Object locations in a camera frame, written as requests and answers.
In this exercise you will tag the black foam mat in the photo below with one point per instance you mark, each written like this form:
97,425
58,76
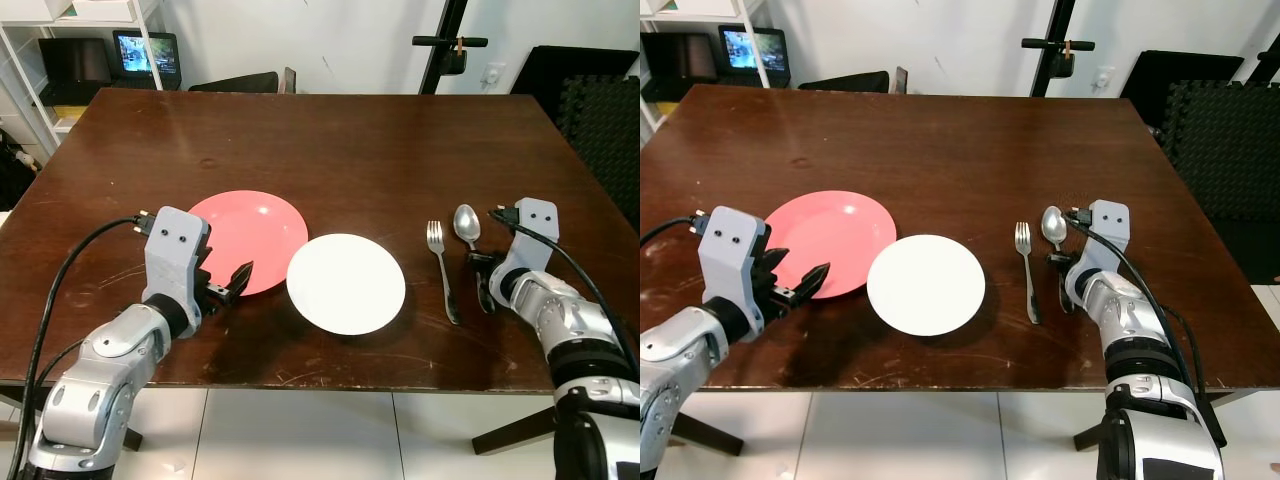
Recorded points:
1225,160
605,140

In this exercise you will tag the silver metal spoon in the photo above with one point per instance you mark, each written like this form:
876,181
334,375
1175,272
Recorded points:
466,224
1053,225

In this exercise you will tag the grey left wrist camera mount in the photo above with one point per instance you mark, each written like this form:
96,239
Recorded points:
730,255
175,255

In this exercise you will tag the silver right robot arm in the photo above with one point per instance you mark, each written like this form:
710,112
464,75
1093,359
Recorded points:
565,330
1140,340

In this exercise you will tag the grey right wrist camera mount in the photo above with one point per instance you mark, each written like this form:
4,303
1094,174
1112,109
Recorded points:
535,225
1105,225

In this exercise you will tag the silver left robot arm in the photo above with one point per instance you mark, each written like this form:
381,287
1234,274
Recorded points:
680,370
105,380

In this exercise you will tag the black flat panel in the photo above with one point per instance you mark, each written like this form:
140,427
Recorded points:
1170,68
560,62

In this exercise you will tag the white shelf unit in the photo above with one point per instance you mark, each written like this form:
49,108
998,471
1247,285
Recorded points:
25,75
655,20

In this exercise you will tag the tablet with lit screen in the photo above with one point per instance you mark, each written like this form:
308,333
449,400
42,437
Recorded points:
752,52
145,55

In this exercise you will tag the dark chair back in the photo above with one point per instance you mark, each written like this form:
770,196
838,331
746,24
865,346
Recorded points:
845,82
235,83

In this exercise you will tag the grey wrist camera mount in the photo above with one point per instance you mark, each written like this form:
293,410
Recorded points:
535,225
175,255
1105,225
730,255

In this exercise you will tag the dark wooden table leg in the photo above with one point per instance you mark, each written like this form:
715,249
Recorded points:
132,439
1090,437
710,435
515,430

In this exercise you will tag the black stand with crossbar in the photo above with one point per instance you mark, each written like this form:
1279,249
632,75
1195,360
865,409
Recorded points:
440,40
1050,42

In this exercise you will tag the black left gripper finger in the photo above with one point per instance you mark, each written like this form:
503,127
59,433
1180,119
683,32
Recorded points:
226,298
812,275
241,276
797,297

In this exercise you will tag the black bag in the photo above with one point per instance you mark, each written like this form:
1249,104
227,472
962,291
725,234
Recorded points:
15,170

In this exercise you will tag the pink round plate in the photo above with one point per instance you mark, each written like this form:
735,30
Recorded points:
245,228
835,228

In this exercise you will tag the silver metal fork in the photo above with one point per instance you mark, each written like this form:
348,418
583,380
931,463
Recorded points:
1026,270
441,270

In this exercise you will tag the white wall socket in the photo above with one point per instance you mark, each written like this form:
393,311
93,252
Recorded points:
493,73
1104,77

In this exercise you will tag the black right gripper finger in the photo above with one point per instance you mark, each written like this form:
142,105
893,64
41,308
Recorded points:
1055,258
477,259
1061,295
485,295

